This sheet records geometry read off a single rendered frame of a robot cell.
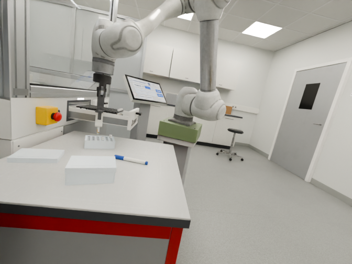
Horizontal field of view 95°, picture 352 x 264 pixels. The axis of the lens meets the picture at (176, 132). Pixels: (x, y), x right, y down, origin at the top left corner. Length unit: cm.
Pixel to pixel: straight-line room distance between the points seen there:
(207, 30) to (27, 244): 106
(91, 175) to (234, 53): 493
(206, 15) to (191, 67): 343
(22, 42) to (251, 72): 501
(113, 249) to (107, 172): 19
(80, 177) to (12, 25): 52
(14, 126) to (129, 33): 51
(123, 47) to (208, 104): 62
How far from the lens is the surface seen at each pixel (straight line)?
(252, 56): 538
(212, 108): 105
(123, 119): 96
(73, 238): 53
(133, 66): 271
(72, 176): 53
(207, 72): 103
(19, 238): 58
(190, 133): 114
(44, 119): 84
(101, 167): 51
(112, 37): 65
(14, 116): 78
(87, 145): 80
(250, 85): 529
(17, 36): 79
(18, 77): 78
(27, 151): 75
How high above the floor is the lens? 103
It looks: 11 degrees down
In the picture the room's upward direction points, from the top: 10 degrees clockwise
